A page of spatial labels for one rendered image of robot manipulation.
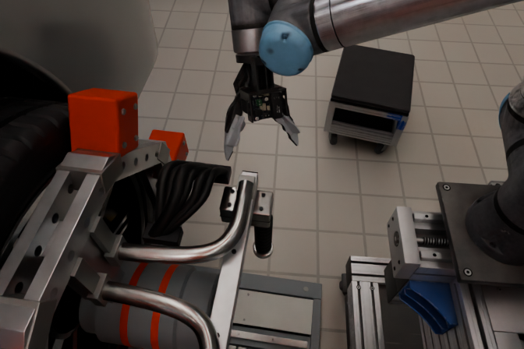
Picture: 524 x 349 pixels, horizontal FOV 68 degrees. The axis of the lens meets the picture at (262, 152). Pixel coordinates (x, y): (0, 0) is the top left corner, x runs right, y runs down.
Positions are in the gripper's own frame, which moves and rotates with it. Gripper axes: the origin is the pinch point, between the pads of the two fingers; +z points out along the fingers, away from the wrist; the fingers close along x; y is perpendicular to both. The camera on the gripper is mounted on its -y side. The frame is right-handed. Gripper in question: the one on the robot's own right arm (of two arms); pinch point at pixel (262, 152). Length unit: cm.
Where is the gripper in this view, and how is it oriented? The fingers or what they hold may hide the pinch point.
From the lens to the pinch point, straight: 78.8
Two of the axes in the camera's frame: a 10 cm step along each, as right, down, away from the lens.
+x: 9.4, -2.0, 2.8
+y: 3.3, 2.9, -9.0
